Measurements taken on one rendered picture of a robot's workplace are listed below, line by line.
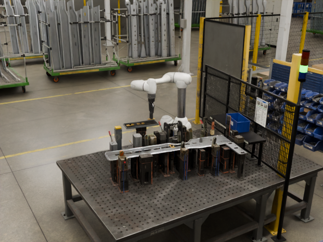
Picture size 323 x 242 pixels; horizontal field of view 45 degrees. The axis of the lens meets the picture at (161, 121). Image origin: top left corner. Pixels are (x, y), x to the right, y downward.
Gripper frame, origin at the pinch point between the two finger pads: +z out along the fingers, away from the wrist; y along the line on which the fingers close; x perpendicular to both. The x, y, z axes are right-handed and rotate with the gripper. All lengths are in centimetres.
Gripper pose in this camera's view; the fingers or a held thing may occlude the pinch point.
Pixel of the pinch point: (151, 115)
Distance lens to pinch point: 424.7
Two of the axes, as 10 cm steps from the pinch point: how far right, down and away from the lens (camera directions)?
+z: -0.2, 9.4, 3.5
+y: 3.6, 3.3, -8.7
